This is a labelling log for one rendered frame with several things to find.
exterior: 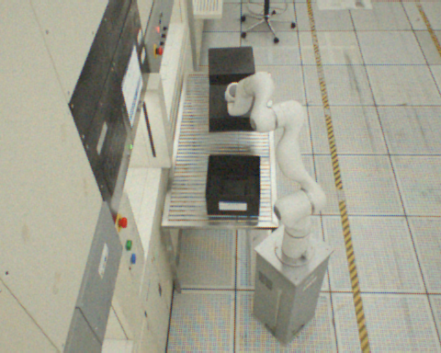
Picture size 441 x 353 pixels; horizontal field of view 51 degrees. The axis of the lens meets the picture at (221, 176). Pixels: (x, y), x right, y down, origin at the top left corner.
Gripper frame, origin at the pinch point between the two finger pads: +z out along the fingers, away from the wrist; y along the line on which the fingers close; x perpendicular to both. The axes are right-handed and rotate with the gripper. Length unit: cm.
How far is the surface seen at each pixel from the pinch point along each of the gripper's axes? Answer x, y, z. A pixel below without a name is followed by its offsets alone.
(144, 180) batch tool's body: 43, 49, -13
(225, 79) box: -14.1, 4.8, 28.9
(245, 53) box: -31, -8, 41
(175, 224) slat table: 66, 33, -20
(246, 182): 46.4, -5.4, -2.4
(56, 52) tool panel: 3, 44, -145
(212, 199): 53, 13, -26
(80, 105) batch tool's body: 14, 44, -129
